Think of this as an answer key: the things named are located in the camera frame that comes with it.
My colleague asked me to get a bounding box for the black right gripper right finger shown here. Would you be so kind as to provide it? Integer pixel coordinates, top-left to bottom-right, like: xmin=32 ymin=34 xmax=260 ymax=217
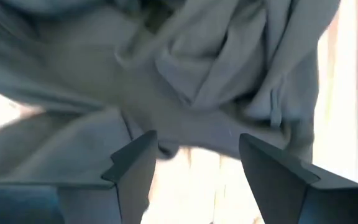
xmin=239 ymin=133 xmax=358 ymax=224

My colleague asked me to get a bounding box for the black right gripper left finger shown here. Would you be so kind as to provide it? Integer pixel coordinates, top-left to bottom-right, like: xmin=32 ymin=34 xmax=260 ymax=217
xmin=0 ymin=130 xmax=158 ymax=224

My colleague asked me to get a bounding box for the cream grey garment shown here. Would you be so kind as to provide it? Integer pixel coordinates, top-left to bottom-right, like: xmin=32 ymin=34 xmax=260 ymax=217
xmin=0 ymin=0 xmax=341 ymax=180

